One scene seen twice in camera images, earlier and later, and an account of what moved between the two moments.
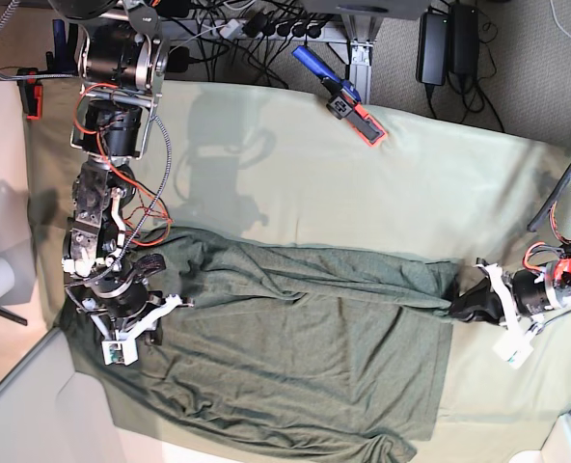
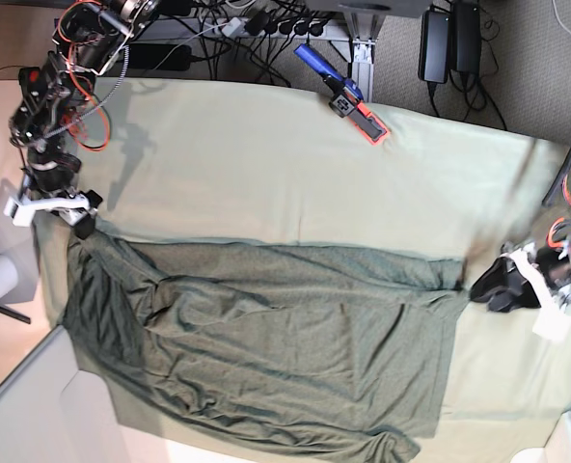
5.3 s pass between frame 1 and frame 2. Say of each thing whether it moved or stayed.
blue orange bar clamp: stayed
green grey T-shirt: moved
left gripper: moved
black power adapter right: stayed
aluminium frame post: stayed
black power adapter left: stayed
